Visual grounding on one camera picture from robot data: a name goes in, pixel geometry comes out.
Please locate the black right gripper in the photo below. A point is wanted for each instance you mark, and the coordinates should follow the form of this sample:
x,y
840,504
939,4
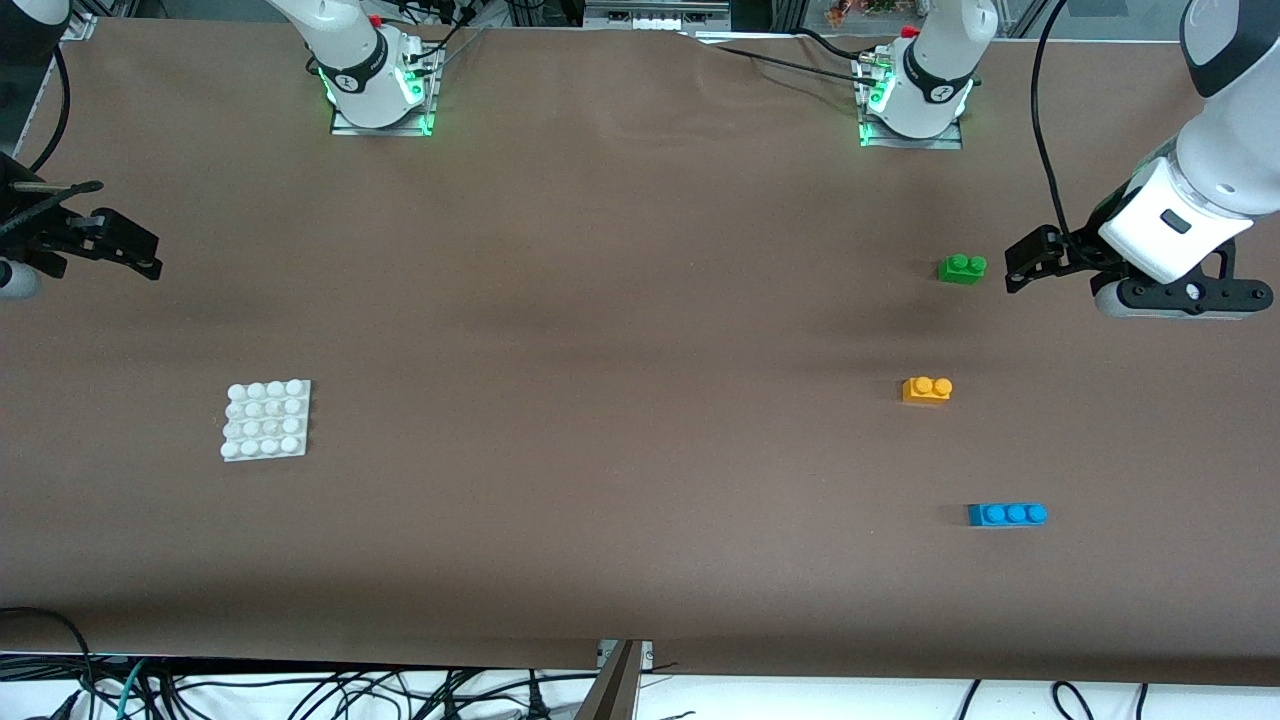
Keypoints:
x,y
38,238

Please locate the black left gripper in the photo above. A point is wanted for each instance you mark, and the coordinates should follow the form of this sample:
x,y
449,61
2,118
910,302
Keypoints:
x,y
1088,243

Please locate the yellow two-stud block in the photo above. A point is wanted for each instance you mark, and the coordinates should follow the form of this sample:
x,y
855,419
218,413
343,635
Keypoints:
x,y
926,390

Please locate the white studded base plate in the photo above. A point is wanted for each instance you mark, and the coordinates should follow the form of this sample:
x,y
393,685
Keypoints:
x,y
267,420

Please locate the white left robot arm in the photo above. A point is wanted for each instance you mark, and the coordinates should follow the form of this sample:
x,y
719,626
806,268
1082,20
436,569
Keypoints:
x,y
1230,150

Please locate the green two-stud block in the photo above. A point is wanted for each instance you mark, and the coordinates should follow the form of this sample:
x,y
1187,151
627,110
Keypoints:
x,y
961,269

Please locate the blue three-stud block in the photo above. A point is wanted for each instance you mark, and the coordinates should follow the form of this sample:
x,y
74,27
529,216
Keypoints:
x,y
1007,515

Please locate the brown table cover sheet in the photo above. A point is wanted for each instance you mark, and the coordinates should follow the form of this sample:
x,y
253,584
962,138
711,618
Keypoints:
x,y
600,280

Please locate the grey power strip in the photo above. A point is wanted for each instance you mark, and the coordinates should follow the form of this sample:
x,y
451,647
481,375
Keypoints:
x,y
650,18

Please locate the aluminium frame profile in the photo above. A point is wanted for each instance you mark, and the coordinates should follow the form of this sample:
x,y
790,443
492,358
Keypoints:
x,y
80,28

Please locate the metal table frame bracket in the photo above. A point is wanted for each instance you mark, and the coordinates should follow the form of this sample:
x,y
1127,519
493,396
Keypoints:
x,y
615,685

